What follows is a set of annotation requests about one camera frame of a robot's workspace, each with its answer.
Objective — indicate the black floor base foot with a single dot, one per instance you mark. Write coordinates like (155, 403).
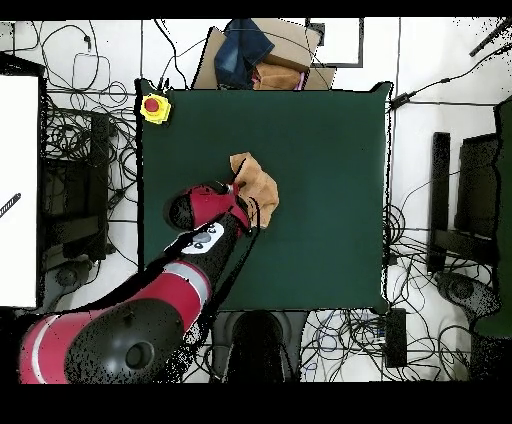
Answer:
(66, 276)
(460, 288)

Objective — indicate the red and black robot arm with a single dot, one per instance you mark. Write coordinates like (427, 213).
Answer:
(160, 312)

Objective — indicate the striped black rod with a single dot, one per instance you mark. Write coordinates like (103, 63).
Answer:
(10, 204)

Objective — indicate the black power strip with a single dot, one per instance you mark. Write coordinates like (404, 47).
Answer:
(396, 340)

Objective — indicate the black floor stand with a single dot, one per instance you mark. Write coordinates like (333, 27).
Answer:
(100, 180)
(440, 180)

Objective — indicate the dark green table cloth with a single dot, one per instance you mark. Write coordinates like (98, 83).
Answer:
(320, 200)

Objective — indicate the brown cardboard box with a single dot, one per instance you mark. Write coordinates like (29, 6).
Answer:
(292, 44)

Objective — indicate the orange folded cloth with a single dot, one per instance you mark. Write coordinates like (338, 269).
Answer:
(276, 78)

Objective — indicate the tan terry towel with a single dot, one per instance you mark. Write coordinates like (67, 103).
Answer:
(260, 188)

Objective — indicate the yellow emergency stop button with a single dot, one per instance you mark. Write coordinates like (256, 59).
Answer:
(160, 116)

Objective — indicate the thin black rectangular frame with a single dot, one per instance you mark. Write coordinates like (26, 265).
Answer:
(340, 64)

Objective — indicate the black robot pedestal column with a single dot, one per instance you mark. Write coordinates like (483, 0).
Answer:
(260, 348)

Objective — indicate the blue denim jeans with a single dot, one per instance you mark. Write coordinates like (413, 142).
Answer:
(240, 52)

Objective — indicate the black power adapter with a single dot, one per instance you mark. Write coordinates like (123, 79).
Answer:
(400, 100)

